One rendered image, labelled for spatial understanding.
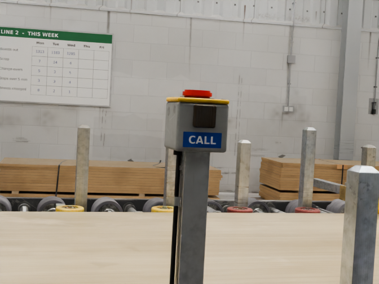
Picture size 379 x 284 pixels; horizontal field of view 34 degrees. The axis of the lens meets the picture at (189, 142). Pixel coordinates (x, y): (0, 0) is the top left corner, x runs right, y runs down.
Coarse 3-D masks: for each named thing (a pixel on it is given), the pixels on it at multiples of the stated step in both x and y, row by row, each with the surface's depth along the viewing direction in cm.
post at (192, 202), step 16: (176, 160) 83; (192, 160) 82; (208, 160) 83; (176, 176) 83; (192, 176) 82; (208, 176) 83; (176, 192) 83; (192, 192) 82; (176, 208) 84; (192, 208) 83; (176, 224) 84; (192, 224) 83; (176, 240) 84; (192, 240) 83; (176, 256) 84; (192, 256) 83; (176, 272) 84; (192, 272) 83
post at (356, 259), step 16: (352, 176) 90; (368, 176) 89; (352, 192) 90; (368, 192) 89; (352, 208) 90; (368, 208) 90; (352, 224) 90; (368, 224) 90; (352, 240) 90; (368, 240) 90; (352, 256) 90; (368, 256) 90; (352, 272) 90; (368, 272) 90
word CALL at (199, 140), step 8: (184, 136) 80; (192, 136) 80; (200, 136) 80; (208, 136) 81; (216, 136) 81; (184, 144) 80; (192, 144) 80; (200, 144) 80; (208, 144) 81; (216, 144) 81
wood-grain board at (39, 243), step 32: (0, 224) 151; (32, 224) 153; (64, 224) 156; (96, 224) 158; (128, 224) 160; (160, 224) 162; (224, 224) 167; (256, 224) 169; (288, 224) 172; (320, 224) 175; (0, 256) 120; (32, 256) 122; (64, 256) 123; (96, 256) 124; (128, 256) 126; (160, 256) 127; (224, 256) 130; (256, 256) 131; (288, 256) 133; (320, 256) 135
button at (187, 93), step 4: (184, 92) 82; (188, 92) 82; (192, 92) 82; (196, 92) 82; (200, 92) 82; (204, 92) 82; (208, 92) 82; (184, 96) 83; (188, 96) 82; (192, 96) 82; (196, 96) 82; (200, 96) 82; (204, 96) 82; (208, 96) 83
